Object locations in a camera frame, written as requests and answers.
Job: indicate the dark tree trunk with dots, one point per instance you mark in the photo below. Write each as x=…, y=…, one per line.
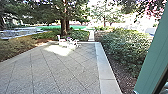
x=64, y=23

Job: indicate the white patio chair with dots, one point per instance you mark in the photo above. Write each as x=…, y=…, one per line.
x=75, y=42
x=61, y=40

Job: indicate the low green hedge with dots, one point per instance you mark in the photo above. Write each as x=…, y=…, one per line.
x=75, y=34

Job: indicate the green garden bush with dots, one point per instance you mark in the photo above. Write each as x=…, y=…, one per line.
x=126, y=46

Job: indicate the green framed glass door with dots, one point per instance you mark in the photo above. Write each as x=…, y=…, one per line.
x=156, y=63

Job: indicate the outdoor bench by tree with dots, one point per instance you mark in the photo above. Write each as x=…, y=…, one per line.
x=70, y=42

